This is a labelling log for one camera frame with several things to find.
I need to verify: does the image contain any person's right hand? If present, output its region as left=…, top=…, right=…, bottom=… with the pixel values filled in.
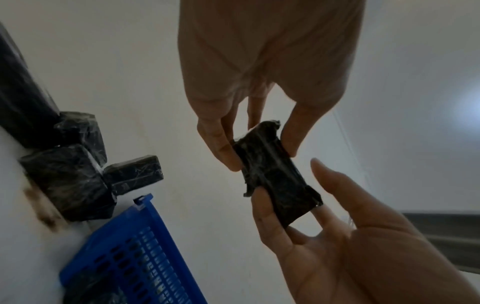
left=178, top=0, right=366, bottom=172

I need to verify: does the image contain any person's left hand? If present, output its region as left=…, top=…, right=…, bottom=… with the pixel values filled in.
left=252, top=157, right=480, bottom=304

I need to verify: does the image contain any black plastic-wrapped packet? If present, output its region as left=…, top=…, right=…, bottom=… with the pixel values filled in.
left=231, top=120, right=324, bottom=229

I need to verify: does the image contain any small black wrapped box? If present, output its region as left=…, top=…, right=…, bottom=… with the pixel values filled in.
left=103, top=154, right=165, bottom=197

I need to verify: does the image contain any blue plastic basket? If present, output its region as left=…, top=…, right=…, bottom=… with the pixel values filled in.
left=59, top=193, right=209, bottom=304

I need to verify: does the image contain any large black wrapped block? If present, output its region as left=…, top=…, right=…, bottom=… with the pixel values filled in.
left=18, top=144, right=118, bottom=222

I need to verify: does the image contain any tall black case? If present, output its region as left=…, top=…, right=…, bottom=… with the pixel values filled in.
left=0, top=21, right=63, bottom=149

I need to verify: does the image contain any black wrapped packet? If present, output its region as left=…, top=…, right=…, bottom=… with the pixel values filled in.
left=63, top=267, right=130, bottom=304

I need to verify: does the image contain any grey wall rail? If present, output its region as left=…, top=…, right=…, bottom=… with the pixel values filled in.
left=400, top=209, right=480, bottom=274

